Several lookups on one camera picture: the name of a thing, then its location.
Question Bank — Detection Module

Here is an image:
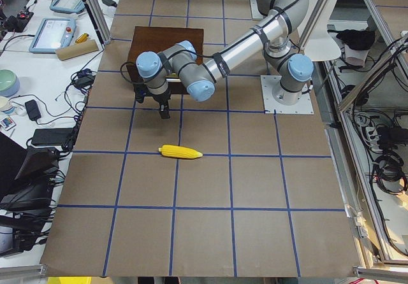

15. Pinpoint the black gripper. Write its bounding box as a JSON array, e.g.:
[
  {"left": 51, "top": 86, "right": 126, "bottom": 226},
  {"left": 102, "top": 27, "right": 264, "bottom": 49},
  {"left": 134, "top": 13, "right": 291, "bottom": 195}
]
[{"left": 133, "top": 84, "right": 171, "bottom": 119}]

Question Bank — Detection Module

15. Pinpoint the aluminium frame post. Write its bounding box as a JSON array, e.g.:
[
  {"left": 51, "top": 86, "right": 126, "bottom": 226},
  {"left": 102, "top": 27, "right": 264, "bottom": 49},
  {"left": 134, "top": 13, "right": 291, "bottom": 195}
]
[{"left": 82, "top": 0, "right": 112, "bottom": 45}]

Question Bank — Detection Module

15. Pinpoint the black cloth on chair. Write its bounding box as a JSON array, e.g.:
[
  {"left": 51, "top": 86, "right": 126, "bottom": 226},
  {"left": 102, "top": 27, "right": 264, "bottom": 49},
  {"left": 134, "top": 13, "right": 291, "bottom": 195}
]
[{"left": 336, "top": 29, "right": 375, "bottom": 50}]

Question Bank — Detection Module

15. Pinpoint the green round bowl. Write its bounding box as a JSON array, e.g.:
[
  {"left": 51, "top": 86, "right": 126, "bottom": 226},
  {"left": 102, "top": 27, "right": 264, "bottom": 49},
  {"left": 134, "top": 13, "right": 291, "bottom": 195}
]
[{"left": 0, "top": 69, "right": 20, "bottom": 97}]

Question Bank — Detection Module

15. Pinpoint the white mug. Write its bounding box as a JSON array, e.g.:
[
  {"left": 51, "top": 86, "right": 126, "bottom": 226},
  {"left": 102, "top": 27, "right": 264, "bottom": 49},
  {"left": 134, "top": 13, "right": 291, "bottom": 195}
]
[{"left": 0, "top": 96, "right": 15, "bottom": 115}]

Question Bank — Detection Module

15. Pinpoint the cardboard tube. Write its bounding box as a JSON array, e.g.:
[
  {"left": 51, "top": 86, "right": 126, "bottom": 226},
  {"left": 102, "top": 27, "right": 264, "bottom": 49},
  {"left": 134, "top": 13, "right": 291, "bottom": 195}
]
[{"left": 55, "top": 39, "right": 99, "bottom": 61}]

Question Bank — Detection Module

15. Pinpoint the white chair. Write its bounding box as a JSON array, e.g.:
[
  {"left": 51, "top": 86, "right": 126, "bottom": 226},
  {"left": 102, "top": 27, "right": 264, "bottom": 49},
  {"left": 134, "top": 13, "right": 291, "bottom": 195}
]
[{"left": 297, "top": 0, "right": 341, "bottom": 61}]

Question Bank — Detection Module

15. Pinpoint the wooden drawer with white handle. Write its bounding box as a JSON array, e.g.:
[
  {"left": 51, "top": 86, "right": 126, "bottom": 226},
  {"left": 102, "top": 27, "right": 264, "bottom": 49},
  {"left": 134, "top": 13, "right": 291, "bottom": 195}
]
[{"left": 166, "top": 77, "right": 181, "bottom": 83}]

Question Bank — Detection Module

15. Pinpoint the yellow tool on desk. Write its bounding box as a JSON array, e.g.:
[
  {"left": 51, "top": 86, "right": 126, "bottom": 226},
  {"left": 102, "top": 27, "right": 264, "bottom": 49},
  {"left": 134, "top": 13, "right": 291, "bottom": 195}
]
[{"left": 75, "top": 33, "right": 89, "bottom": 44}]

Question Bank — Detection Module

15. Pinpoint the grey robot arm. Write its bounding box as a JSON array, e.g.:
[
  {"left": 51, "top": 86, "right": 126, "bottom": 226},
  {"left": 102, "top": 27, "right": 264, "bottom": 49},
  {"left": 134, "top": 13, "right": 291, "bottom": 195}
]
[{"left": 132, "top": 0, "right": 313, "bottom": 119}]

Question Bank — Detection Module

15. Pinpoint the blue teach pendant far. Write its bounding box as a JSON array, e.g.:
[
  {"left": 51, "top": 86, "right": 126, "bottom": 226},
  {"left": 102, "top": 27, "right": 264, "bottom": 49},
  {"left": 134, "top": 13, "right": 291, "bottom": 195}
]
[{"left": 50, "top": 0, "right": 85, "bottom": 14}]

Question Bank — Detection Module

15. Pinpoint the dark wooden drawer cabinet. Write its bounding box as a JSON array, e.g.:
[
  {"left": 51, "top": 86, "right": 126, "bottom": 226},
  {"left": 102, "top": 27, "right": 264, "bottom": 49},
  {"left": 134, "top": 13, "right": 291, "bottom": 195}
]
[{"left": 126, "top": 26, "right": 214, "bottom": 101}]

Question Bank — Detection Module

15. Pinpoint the blue teach pendant near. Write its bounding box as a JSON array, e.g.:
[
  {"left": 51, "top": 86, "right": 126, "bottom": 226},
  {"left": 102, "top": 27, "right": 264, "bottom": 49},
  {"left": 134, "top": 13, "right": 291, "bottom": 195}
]
[{"left": 29, "top": 18, "right": 77, "bottom": 53}]

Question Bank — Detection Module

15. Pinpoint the black flat power brick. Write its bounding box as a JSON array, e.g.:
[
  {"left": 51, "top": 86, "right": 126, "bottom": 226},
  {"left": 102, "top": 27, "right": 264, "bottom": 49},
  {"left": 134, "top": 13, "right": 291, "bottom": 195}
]
[{"left": 31, "top": 128, "right": 73, "bottom": 146}]

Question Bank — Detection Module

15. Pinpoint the yellow corn cob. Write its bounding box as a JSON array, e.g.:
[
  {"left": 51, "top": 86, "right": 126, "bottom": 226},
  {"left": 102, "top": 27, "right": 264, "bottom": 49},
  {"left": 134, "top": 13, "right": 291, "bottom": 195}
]
[{"left": 158, "top": 145, "right": 203, "bottom": 159}]

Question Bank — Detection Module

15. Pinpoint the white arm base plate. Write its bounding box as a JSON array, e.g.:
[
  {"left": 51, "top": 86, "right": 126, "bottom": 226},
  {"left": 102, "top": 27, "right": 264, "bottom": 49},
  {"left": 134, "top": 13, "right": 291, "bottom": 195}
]
[{"left": 260, "top": 75, "right": 314, "bottom": 115}]

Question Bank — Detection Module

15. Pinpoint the colourful remote control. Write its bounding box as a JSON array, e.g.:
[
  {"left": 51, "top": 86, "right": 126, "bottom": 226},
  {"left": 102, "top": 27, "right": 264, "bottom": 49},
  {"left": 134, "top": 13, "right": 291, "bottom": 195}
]
[{"left": 0, "top": 116, "right": 16, "bottom": 131}]

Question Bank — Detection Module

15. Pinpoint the black power adapter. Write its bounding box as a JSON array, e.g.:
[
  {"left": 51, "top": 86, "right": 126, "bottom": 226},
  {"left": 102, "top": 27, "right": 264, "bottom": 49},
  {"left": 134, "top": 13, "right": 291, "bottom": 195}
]
[{"left": 25, "top": 99, "right": 41, "bottom": 122}]

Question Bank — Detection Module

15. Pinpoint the blue teach pendant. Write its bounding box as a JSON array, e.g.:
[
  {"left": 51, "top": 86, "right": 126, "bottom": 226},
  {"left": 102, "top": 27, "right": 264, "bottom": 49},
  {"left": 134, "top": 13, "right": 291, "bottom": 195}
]
[
  {"left": 29, "top": 18, "right": 77, "bottom": 53},
  {"left": 50, "top": 0, "right": 85, "bottom": 14}
]

